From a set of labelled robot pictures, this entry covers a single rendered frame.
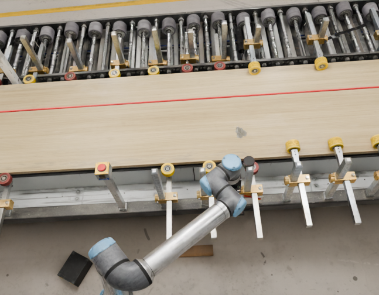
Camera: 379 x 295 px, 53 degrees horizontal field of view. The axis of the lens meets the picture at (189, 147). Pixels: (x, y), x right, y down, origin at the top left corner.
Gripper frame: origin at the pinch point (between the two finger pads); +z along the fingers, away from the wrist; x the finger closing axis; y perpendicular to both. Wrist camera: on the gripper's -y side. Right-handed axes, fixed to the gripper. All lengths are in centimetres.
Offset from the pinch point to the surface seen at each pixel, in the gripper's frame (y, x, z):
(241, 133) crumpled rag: 12.8, 43.4, 7.6
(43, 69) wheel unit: -127, 115, 14
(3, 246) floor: -175, 10, 99
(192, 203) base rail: -19.8, 7.9, 28.9
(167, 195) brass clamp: -33.7, 7.9, 15.6
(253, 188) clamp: 16.9, 7.7, 11.9
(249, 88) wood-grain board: 22, 80, 9
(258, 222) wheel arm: 16.9, -12.2, 12.9
